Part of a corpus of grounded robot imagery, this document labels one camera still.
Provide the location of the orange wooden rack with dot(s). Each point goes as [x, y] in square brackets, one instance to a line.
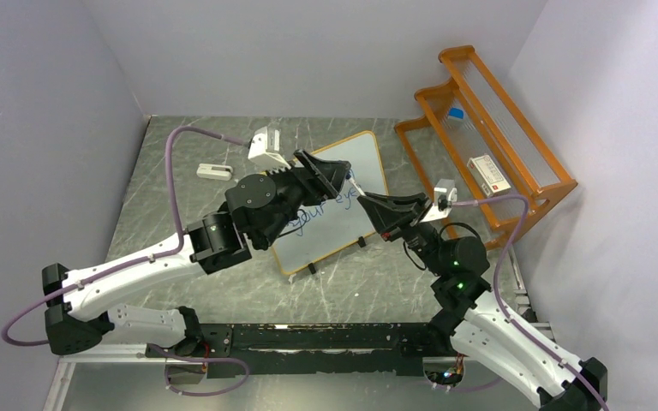
[493, 125]

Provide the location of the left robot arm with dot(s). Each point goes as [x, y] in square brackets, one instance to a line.
[84, 306]

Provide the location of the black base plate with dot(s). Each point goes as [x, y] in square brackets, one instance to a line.
[404, 349]

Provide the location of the aluminium rail frame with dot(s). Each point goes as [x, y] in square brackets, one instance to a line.
[134, 386]

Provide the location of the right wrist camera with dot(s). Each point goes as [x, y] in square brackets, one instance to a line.
[445, 194]

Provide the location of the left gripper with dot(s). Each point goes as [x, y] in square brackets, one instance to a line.
[320, 179]

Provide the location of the blue white small object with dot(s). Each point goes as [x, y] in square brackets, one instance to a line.
[455, 114]

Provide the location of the yellow framed whiteboard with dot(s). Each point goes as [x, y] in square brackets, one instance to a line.
[337, 223]

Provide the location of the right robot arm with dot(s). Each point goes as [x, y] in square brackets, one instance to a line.
[475, 321]

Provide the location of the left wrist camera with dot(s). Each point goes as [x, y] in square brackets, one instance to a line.
[264, 152]

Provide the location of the blue whiteboard marker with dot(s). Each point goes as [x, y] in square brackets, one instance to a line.
[355, 185]

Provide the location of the white red box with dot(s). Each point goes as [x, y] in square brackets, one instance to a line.
[488, 176]

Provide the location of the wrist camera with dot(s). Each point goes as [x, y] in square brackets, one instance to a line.
[445, 194]
[264, 152]

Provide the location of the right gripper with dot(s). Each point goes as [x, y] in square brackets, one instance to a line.
[385, 212]

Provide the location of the white whiteboard eraser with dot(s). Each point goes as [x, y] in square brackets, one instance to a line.
[217, 172]

